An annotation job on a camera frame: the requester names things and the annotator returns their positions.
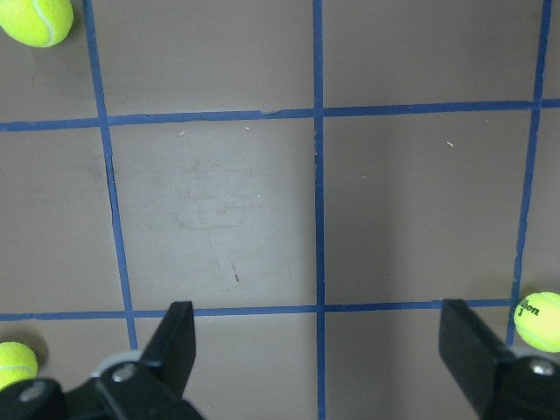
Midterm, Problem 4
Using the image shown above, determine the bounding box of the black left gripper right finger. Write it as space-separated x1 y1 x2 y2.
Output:
438 299 559 419

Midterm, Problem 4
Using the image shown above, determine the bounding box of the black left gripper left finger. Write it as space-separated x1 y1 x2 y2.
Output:
1 301 203 419

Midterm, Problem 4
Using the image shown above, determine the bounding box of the far yellow tennis ball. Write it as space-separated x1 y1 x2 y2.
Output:
514 291 559 353

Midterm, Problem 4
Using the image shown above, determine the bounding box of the yellow tennis ball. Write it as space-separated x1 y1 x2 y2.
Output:
0 341 39 389
1 0 74 48
514 291 559 353

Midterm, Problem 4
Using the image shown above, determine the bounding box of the right yellow tennis ball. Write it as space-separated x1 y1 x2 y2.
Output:
0 341 39 389

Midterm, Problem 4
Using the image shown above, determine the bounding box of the left yellow tennis ball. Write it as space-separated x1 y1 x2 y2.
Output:
1 0 74 48

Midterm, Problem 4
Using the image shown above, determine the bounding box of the brown paper table mat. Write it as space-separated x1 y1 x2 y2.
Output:
1 1 559 419

